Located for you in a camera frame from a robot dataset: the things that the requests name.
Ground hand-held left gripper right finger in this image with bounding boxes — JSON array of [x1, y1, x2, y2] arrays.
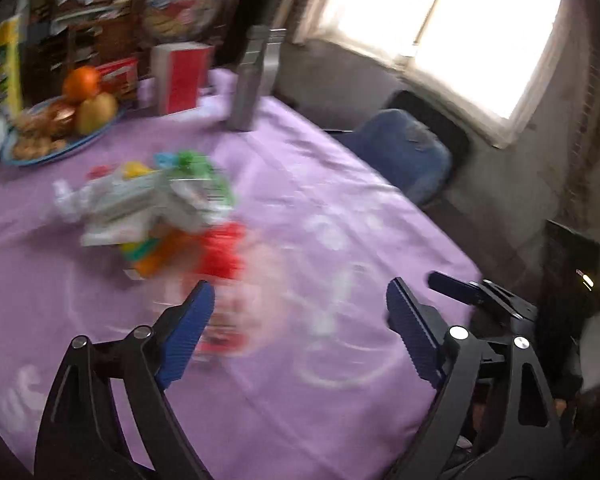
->
[[385, 276, 566, 480]]

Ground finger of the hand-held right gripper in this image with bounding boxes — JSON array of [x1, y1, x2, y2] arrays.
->
[[427, 271, 483, 306]]

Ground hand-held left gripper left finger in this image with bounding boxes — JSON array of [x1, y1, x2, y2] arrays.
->
[[34, 280, 216, 480]]

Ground clear plastic bottle red label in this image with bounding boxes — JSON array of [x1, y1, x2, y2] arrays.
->
[[195, 222, 253, 357]]

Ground orange and yellow packet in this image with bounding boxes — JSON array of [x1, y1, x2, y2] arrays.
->
[[120, 230, 197, 281]]

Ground white and green packets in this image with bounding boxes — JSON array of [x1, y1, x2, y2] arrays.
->
[[82, 165, 238, 247]]

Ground green candy wrapper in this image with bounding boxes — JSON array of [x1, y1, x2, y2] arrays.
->
[[176, 150, 212, 172]]

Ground white wrapper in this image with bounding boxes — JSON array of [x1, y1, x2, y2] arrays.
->
[[52, 180, 90, 224]]

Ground blue padded chair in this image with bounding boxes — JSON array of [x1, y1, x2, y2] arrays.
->
[[325, 91, 471, 206]]

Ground yellow candy wrapper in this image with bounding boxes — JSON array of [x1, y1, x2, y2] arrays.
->
[[122, 161, 157, 182]]

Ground purple printed tablecloth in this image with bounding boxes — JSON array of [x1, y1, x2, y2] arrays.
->
[[0, 67, 486, 480]]

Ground blue plate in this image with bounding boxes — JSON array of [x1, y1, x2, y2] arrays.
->
[[0, 97, 128, 167]]

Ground yellow pear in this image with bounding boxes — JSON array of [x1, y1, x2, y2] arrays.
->
[[76, 91, 118, 136]]

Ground silver metal bottle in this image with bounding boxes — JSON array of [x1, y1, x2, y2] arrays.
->
[[228, 26, 287, 132]]

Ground red and white box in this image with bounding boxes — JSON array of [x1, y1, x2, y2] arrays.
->
[[151, 42, 215, 117]]

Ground brown pastries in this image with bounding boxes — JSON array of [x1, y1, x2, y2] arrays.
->
[[10, 105, 77, 159]]

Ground red and white carton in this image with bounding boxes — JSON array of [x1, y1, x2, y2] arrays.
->
[[97, 56, 141, 102]]

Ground bright window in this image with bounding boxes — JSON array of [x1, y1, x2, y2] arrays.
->
[[305, 0, 566, 148]]

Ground orange fruit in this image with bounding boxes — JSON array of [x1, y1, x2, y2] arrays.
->
[[62, 66, 102, 105]]

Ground checked curtain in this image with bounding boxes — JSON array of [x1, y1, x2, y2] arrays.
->
[[280, 0, 338, 46]]

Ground yellow spray can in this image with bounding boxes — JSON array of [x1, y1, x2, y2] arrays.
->
[[0, 15, 25, 113]]

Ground wooden shelf with papers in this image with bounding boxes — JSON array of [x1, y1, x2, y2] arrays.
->
[[25, 0, 148, 77]]

